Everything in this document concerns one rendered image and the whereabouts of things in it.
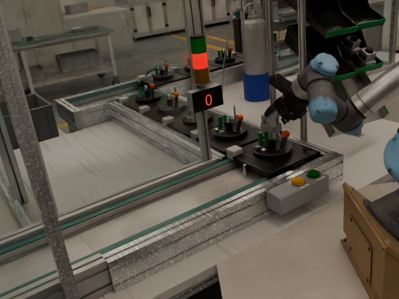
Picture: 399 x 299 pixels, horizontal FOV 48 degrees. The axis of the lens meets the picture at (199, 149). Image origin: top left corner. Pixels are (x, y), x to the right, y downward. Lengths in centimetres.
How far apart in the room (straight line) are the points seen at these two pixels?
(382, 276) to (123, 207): 80
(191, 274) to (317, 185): 50
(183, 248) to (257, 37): 145
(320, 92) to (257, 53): 122
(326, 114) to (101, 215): 74
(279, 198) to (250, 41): 127
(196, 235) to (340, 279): 41
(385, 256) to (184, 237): 54
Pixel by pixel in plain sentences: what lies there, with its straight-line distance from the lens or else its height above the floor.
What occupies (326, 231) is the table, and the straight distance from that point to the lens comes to 140.
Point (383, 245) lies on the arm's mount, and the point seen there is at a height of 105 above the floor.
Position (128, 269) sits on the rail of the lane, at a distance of 123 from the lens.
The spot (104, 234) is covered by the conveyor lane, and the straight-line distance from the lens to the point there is 139.
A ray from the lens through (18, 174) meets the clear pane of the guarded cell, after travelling 100.
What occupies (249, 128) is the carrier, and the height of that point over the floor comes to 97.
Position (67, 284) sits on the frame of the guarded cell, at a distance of 114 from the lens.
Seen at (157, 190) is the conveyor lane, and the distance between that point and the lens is 151.
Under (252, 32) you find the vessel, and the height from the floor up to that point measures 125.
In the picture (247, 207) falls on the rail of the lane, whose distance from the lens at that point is 138.
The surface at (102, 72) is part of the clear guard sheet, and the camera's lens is 138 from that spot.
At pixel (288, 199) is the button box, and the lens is 138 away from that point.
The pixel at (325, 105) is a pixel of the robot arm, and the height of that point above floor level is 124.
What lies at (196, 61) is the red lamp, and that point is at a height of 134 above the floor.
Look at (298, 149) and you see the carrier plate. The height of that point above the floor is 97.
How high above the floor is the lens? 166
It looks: 24 degrees down
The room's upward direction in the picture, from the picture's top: 7 degrees counter-clockwise
